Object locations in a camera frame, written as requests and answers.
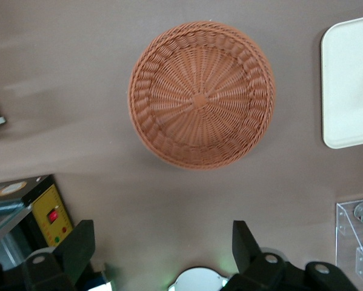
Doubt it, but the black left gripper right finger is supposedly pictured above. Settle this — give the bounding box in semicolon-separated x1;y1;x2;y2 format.
225;220;287;291

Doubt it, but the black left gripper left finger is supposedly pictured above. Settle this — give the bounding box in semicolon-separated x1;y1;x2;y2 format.
21;219;96;291

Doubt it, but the round brown wicker basket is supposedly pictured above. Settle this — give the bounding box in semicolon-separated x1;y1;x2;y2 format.
127;20;278;172

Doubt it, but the beige rectangular tray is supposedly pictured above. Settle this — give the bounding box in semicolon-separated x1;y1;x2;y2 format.
320;13;363;150

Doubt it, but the clear acrylic bottle rack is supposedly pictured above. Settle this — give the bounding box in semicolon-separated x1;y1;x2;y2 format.
335;198;363;287

